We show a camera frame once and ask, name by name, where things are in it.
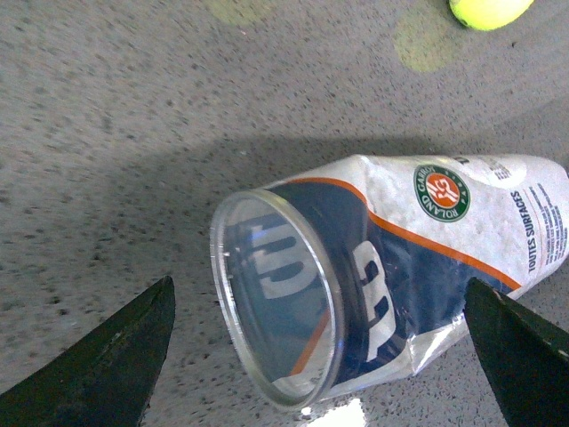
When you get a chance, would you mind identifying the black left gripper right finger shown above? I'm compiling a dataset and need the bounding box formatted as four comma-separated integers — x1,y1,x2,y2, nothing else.
464,278,568,426

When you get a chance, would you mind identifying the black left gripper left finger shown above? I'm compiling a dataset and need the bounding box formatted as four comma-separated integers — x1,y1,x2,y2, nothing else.
1,276,175,426

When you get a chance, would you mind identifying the clear plastic tennis ball can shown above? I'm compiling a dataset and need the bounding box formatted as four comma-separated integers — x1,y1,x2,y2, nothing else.
210,155,568,410

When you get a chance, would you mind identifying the right yellow Wilson tennis ball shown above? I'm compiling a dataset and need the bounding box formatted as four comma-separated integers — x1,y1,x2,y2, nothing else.
448,0,533,31

